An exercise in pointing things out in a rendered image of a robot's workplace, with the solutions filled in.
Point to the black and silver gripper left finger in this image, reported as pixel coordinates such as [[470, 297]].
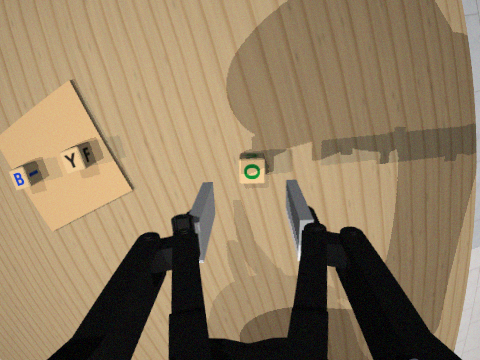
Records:
[[113, 326]]

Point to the tan square mat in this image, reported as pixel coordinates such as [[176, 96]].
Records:
[[58, 122]]

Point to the wooden letter block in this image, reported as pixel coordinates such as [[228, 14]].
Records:
[[26, 175], [251, 168], [78, 157]]

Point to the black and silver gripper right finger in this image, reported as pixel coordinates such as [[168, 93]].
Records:
[[391, 326]]

